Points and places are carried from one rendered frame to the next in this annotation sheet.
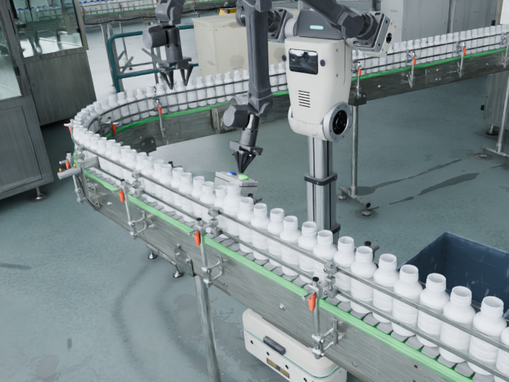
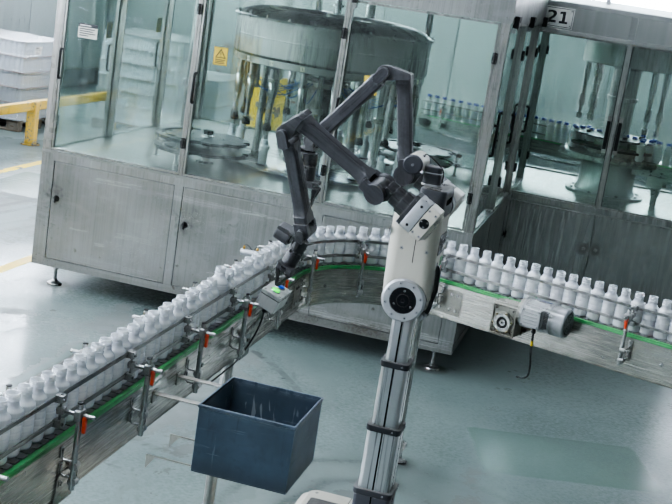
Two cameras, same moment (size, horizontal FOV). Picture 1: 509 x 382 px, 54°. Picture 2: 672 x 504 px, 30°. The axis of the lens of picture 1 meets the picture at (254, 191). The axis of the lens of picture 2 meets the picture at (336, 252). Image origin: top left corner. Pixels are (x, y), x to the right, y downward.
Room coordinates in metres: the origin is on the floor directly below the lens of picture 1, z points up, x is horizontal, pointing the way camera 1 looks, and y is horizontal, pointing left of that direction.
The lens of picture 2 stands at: (-0.90, -3.69, 2.29)
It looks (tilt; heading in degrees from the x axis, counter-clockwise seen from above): 13 degrees down; 54
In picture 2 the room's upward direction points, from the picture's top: 9 degrees clockwise
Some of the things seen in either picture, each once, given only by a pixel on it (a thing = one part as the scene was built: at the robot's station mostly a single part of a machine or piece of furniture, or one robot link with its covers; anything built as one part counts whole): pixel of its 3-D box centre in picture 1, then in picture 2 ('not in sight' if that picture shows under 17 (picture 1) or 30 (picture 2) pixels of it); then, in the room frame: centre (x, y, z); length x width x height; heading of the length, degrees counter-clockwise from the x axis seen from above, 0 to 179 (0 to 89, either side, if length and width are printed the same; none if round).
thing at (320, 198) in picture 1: (321, 215); (388, 410); (1.92, -0.28, 0.74); 0.11 x 0.11 x 0.40; 41
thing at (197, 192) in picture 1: (201, 201); (233, 287); (1.47, 0.17, 1.08); 0.06 x 0.06 x 0.17
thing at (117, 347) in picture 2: not in sight; (114, 361); (0.67, -0.52, 1.08); 0.06 x 0.06 x 0.17
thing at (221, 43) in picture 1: (251, 68); not in sight; (5.81, -0.08, 0.59); 1.10 x 0.62 x 1.18; 113
